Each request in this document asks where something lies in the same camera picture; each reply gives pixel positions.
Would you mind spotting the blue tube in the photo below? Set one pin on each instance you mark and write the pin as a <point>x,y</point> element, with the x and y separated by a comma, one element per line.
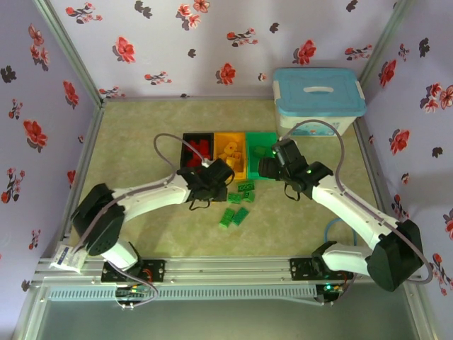
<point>334,221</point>

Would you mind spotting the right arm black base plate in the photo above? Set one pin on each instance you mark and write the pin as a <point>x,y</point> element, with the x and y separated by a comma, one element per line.
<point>301,269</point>

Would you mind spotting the white storage box blue lid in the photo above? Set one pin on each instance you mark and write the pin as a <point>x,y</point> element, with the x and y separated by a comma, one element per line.
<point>318,92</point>

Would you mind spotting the aluminium table side rail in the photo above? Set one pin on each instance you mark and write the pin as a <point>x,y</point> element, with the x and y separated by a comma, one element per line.
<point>375,170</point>
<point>85,156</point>

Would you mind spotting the yellow lego piece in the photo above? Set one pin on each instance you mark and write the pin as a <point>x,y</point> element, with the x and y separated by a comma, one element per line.
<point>231,146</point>
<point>223,156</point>

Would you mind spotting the aluminium table back rail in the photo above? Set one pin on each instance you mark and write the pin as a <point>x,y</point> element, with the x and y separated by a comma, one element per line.
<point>184,99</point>

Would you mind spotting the small yellow lego brick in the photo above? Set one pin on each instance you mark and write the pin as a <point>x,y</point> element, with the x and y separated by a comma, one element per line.
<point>239,156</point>

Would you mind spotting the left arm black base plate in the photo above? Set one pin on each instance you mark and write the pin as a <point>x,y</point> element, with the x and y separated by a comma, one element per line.
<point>155,271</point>

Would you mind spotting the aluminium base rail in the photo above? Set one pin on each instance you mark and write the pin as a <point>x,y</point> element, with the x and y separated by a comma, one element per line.
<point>226,269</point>

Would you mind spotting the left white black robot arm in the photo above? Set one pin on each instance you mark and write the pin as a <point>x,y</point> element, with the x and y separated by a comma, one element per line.
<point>152,196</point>

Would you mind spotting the green plastic bin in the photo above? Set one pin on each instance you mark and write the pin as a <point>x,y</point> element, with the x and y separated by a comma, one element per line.
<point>263,140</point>

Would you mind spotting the white paper packet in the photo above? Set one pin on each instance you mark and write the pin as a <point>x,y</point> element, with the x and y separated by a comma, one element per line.
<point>67,258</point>

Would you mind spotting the black plastic bin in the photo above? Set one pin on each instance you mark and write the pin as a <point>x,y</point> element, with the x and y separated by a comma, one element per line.
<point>184,148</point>

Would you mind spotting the yellow plastic bin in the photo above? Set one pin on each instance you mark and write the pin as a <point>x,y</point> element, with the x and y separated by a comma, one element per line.
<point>221,140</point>

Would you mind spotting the red lego brick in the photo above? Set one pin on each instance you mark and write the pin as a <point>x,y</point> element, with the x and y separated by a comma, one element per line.
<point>204,146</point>
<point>204,156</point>
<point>193,161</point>
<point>193,146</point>

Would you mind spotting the aluminium frame post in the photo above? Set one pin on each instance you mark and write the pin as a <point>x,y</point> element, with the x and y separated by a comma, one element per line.
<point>385,39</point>
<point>67,53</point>

